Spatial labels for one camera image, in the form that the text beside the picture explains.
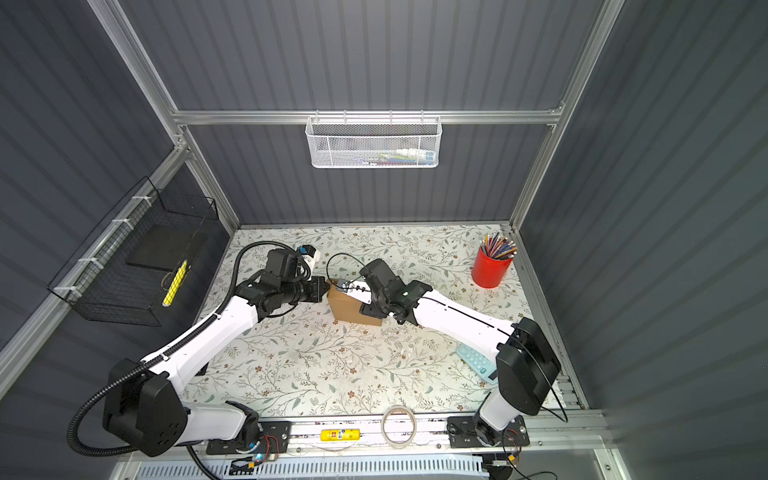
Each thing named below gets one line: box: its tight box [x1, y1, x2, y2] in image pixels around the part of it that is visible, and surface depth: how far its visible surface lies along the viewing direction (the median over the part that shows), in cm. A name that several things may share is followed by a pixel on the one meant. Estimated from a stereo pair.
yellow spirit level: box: [320, 429, 361, 442], surface depth 74 cm
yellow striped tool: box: [161, 260, 189, 308], surface depth 71 cm
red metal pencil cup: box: [472, 246, 514, 289], surface depth 102 cm
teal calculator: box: [456, 344, 498, 385], surface depth 84 cm
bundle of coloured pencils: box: [479, 232, 518, 260], surface depth 98 cm
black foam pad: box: [125, 224, 208, 271], surface depth 77 cm
